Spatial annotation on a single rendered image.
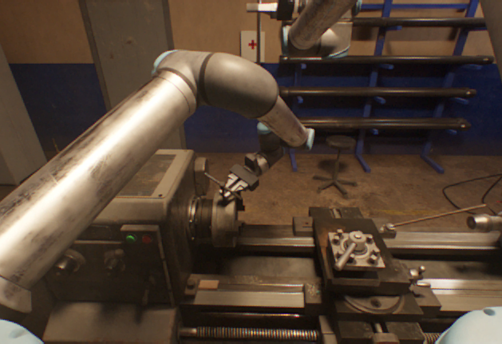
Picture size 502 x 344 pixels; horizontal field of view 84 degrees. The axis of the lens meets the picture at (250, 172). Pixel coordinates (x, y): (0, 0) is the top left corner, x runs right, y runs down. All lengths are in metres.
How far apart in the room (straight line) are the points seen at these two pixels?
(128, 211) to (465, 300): 1.40
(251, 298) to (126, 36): 3.71
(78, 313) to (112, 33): 3.59
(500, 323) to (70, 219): 0.51
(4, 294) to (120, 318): 0.95
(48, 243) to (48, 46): 4.53
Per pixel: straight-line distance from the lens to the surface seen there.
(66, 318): 1.49
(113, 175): 0.50
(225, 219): 1.16
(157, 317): 1.33
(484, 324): 0.36
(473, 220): 1.58
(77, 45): 4.71
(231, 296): 1.31
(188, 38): 4.12
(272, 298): 1.31
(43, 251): 0.48
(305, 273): 1.57
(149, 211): 1.03
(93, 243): 1.17
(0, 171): 4.63
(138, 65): 4.33
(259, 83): 0.62
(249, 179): 1.15
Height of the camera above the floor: 1.89
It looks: 29 degrees down
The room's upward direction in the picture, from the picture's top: straight up
